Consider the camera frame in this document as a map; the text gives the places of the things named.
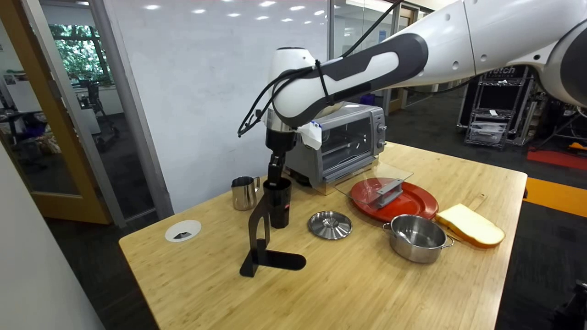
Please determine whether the black metal bookend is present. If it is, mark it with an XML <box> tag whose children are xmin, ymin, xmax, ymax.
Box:
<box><xmin>239</xmin><ymin>192</ymin><xmax>309</xmax><ymax>280</ymax></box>

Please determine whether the white table cable grommet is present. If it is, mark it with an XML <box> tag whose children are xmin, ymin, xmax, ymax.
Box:
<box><xmin>164</xmin><ymin>218</ymin><xmax>204</xmax><ymax>245</ymax></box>

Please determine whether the silver toaster oven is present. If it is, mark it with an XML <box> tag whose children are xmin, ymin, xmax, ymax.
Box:
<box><xmin>285</xmin><ymin>101</ymin><xmax>406</xmax><ymax>196</ymax></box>

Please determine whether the black tripod part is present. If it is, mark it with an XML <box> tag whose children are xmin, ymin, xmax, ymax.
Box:
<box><xmin>549</xmin><ymin>278</ymin><xmax>587</xmax><ymax>330</ymax></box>

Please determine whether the red plate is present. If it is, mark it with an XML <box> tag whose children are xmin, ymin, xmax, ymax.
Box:
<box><xmin>349</xmin><ymin>176</ymin><xmax>441</xmax><ymax>223</ymax></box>

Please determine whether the small steel pitcher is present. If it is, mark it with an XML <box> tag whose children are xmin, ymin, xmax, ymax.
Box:
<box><xmin>230</xmin><ymin>174</ymin><xmax>265</xmax><ymax>212</ymax></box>

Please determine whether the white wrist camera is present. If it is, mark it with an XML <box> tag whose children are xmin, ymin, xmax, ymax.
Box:
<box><xmin>298</xmin><ymin>119</ymin><xmax>325</xmax><ymax>152</ymax></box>

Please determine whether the toy bread slice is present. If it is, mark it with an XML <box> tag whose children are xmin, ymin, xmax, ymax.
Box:
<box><xmin>435</xmin><ymin>201</ymin><xmax>507</xmax><ymax>249</ymax></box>

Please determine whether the wooden door frame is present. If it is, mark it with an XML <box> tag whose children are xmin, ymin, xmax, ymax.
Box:
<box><xmin>0</xmin><ymin>0</ymin><xmax>114</xmax><ymax>225</ymax></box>

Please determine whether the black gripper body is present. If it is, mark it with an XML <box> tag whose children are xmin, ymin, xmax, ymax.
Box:
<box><xmin>265</xmin><ymin>126</ymin><xmax>301</xmax><ymax>157</ymax></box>

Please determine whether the metal juicer dish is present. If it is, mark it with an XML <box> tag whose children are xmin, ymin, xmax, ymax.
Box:
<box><xmin>307</xmin><ymin>209</ymin><xmax>354</xmax><ymax>242</ymax></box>

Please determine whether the steel pot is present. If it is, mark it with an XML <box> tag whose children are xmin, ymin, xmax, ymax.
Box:
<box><xmin>384</xmin><ymin>212</ymin><xmax>453</xmax><ymax>266</ymax></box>

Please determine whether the black plastic cup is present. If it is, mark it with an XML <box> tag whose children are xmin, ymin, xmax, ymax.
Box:
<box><xmin>263</xmin><ymin>176</ymin><xmax>294</xmax><ymax>231</ymax></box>

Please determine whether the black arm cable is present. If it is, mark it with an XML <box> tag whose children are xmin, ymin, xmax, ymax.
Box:
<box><xmin>237</xmin><ymin>60</ymin><xmax>327</xmax><ymax>139</ymax></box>

